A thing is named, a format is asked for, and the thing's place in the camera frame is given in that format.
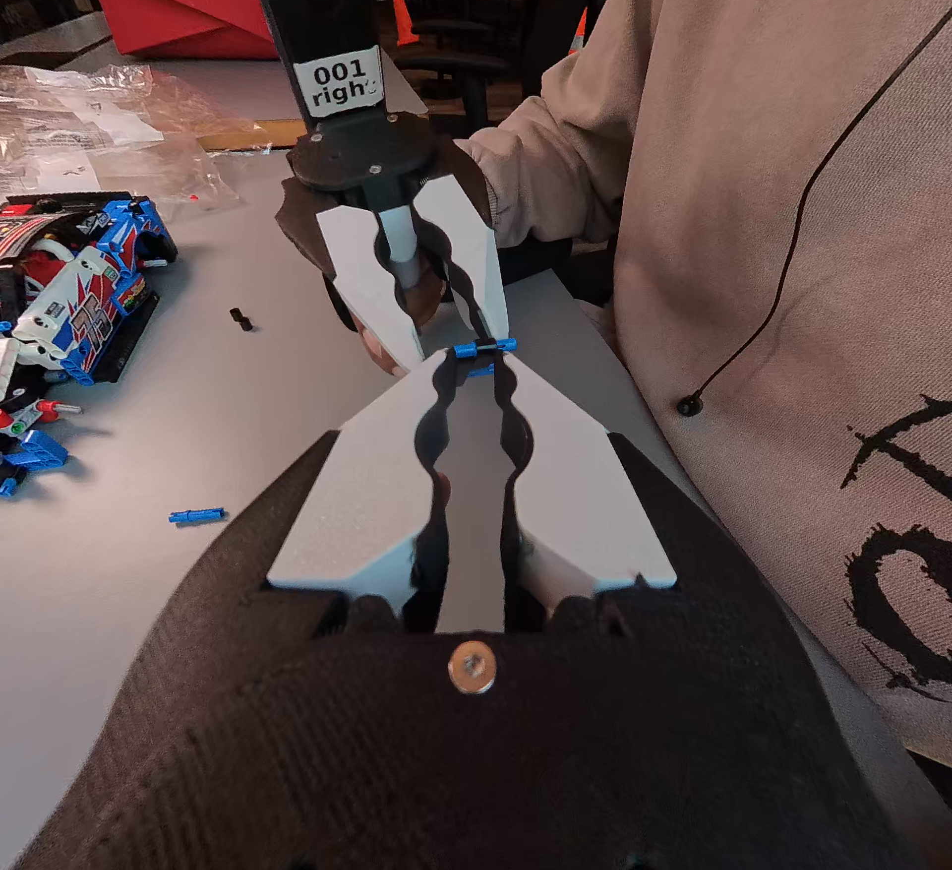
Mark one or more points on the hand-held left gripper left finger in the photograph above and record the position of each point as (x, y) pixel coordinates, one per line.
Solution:
(349, 505)

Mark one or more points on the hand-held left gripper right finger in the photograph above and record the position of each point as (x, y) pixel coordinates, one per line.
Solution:
(595, 505)

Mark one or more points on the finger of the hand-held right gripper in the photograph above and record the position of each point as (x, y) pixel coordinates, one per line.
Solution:
(468, 237)
(357, 252)

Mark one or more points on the person's right forearm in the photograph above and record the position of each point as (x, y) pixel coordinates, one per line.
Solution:
(565, 163)

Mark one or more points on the grey desk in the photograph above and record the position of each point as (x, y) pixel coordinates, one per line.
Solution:
(186, 401)

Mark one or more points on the person's right hand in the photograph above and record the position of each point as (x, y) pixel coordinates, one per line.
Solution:
(428, 293)

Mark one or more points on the person's left hand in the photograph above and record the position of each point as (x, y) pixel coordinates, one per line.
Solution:
(445, 494)

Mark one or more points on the orange traffic cone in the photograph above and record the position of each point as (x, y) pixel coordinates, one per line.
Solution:
(578, 33)
(401, 7)

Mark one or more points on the small black pin connector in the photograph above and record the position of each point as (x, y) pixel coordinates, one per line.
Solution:
(240, 319)

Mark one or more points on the black clip microphone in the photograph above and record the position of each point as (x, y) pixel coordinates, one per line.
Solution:
(689, 405)

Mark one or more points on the black office chair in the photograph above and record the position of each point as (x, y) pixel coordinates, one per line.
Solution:
(461, 66)

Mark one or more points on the crumpled clear plastic bag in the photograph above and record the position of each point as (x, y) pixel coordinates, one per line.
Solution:
(111, 126)

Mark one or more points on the person's torso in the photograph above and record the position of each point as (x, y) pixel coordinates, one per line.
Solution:
(744, 215)

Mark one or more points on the toy brick race car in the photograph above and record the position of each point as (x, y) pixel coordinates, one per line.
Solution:
(74, 304)

